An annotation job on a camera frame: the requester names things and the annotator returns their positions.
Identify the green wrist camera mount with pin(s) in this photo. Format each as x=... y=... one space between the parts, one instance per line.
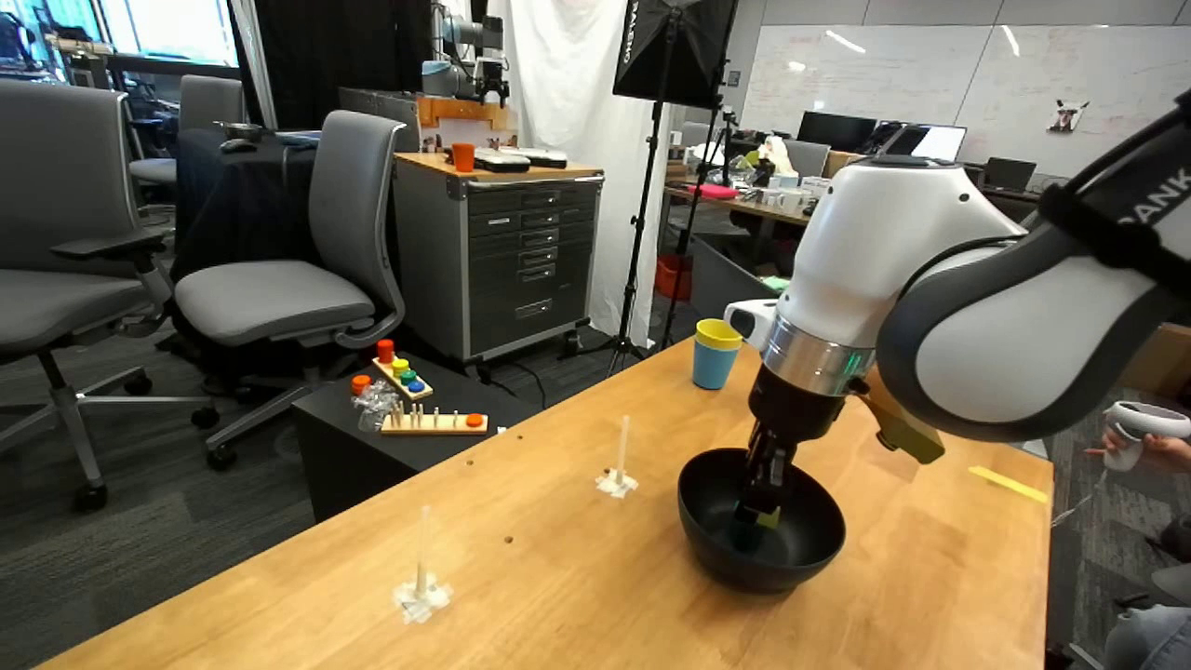
x=900 y=430

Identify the black bowl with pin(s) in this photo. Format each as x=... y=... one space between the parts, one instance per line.
x=744 y=550

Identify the colourful wooden toy set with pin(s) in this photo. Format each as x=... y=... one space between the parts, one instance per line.
x=396 y=401

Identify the black softbox studio light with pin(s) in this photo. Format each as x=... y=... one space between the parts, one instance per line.
x=674 y=51

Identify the blue cup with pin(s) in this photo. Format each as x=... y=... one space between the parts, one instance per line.
x=711 y=367

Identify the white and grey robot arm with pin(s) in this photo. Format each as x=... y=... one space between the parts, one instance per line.
x=981 y=327

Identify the yellow cup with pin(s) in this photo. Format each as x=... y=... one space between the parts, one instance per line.
x=715 y=333

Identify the grey drawer cabinet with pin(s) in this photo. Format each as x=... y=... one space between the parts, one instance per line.
x=491 y=264

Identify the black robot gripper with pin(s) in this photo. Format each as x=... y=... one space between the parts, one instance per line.
x=784 y=419

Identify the grey office chair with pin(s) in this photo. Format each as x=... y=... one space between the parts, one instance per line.
x=72 y=255
x=346 y=295

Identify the yellow cube block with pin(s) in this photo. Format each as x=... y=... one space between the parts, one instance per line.
x=767 y=520

